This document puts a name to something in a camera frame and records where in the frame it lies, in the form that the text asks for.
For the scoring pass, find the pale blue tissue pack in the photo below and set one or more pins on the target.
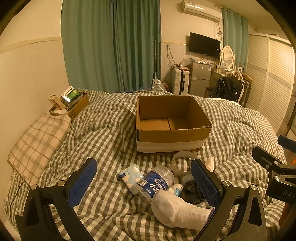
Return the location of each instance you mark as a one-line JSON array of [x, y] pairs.
[[130, 177]]

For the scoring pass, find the dark dressing table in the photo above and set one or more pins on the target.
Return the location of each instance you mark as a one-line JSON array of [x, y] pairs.
[[214, 78]]

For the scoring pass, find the large clear water jug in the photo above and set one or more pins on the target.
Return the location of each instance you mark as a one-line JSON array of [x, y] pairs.
[[158, 87]]

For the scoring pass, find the white hard suitcase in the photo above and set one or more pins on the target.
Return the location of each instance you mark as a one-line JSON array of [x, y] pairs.
[[180, 81]]

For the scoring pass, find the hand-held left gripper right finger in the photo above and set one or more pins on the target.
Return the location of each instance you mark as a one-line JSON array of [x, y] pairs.
[[205, 183]]

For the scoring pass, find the cream slim carton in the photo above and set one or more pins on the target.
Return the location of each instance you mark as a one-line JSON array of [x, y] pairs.
[[55, 100]]

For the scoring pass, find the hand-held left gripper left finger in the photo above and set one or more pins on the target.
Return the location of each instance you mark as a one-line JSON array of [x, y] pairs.
[[83, 182]]

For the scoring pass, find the green printed carton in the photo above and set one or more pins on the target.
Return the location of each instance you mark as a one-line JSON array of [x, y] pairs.
[[74, 96]]

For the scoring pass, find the white pole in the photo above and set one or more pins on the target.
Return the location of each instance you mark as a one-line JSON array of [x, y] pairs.
[[156, 60]]

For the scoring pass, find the white oval mirror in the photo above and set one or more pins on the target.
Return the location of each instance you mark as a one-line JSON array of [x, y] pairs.
[[227, 55]]

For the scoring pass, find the plaid pillow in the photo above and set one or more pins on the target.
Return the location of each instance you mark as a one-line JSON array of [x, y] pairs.
[[37, 143]]

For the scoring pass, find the black wall television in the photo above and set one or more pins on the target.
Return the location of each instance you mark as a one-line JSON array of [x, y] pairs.
[[204, 45]]

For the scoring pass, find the large cardboard box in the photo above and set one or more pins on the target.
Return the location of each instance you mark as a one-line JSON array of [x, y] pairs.
[[171, 136]]

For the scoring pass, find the narrow teal curtain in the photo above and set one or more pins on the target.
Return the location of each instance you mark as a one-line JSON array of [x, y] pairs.
[[233, 34]]

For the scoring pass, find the black jacket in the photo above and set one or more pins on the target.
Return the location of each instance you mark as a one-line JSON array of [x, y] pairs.
[[227, 89]]

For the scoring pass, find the crumpled white tissue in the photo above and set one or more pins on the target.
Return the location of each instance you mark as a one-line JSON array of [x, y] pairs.
[[210, 163]]

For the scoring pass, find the clear plastic bag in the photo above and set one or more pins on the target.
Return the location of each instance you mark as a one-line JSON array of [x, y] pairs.
[[185, 61]]

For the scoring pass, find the small cardboard box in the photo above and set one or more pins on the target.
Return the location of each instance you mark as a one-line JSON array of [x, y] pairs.
[[78, 107]]

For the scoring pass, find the brown suitcase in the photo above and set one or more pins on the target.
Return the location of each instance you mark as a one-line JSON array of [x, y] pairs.
[[246, 90]]

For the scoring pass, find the clear tape roll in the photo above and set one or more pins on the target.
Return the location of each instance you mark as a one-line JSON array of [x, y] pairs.
[[182, 153]]

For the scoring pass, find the clear plastic water bottle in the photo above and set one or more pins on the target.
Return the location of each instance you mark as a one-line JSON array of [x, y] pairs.
[[155, 183]]

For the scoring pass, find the patterned cloth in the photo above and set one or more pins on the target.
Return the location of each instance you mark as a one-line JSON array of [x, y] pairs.
[[235, 75]]

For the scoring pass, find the white louvred wardrobe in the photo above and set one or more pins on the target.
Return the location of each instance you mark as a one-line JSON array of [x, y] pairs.
[[270, 76]]

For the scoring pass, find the silver mini fridge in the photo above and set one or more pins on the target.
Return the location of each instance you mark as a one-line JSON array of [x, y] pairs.
[[200, 78]]

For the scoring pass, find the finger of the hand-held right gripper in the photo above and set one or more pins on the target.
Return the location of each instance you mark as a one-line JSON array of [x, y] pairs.
[[266, 158], [288, 141]]

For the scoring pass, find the white air conditioner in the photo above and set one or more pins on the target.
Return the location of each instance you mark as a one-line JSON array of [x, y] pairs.
[[200, 10]]

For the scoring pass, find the small white blue bottle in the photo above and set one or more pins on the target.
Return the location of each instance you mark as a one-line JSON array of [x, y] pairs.
[[177, 188]]

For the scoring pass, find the green checked blanket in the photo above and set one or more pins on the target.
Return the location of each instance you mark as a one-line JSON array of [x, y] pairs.
[[104, 139]]

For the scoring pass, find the white sock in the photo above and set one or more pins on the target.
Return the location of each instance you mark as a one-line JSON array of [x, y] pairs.
[[175, 208]]

